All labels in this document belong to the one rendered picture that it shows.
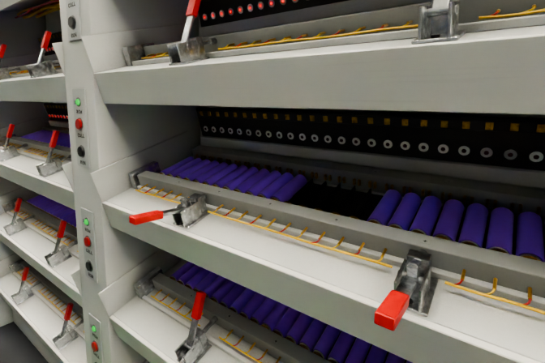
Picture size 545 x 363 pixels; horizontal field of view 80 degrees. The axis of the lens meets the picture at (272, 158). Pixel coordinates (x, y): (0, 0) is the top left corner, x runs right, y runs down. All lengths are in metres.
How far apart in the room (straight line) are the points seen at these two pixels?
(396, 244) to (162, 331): 0.39
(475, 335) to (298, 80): 0.23
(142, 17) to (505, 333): 0.58
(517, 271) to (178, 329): 0.44
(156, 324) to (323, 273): 0.34
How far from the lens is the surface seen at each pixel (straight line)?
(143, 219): 0.38
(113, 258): 0.60
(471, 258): 0.30
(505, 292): 0.31
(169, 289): 0.60
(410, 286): 0.27
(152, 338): 0.57
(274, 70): 0.29
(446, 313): 0.29
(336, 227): 0.33
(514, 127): 0.39
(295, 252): 0.34
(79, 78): 0.58
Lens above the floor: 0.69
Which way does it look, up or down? 9 degrees down
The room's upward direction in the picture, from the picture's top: 1 degrees clockwise
